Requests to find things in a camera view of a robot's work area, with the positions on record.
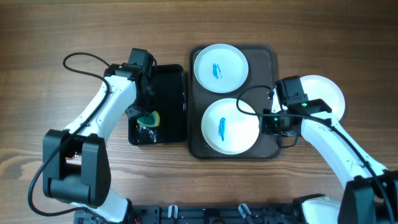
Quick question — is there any teal and yellow sponge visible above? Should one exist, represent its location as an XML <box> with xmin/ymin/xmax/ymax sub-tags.
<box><xmin>137</xmin><ymin>111</ymin><xmax>160</xmax><ymax>128</ymax></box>

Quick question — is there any white plate blue stain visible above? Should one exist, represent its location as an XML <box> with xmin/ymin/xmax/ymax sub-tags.
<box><xmin>201</xmin><ymin>98</ymin><xmax>259</xmax><ymax>155</ymax></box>

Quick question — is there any plate with blue stain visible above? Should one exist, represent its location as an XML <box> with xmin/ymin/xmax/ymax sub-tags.
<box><xmin>193</xmin><ymin>44</ymin><xmax>249</xmax><ymax>93</ymax></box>

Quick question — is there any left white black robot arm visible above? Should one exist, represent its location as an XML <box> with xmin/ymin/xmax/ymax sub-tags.
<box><xmin>36</xmin><ymin>63</ymin><xmax>155</xmax><ymax>223</ymax></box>

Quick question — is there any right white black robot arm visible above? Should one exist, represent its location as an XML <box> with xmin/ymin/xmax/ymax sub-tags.
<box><xmin>261</xmin><ymin>99</ymin><xmax>397</xmax><ymax>223</ymax></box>

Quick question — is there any black plastic water tray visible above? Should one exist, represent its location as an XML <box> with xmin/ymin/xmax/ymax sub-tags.
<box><xmin>126</xmin><ymin>64</ymin><xmax>187</xmax><ymax>146</ymax></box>

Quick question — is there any brown serving tray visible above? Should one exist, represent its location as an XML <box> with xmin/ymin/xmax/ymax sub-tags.
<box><xmin>187</xmin><ymin>45</ymin><xmax>281</xmax><ymax>161</ymax></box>

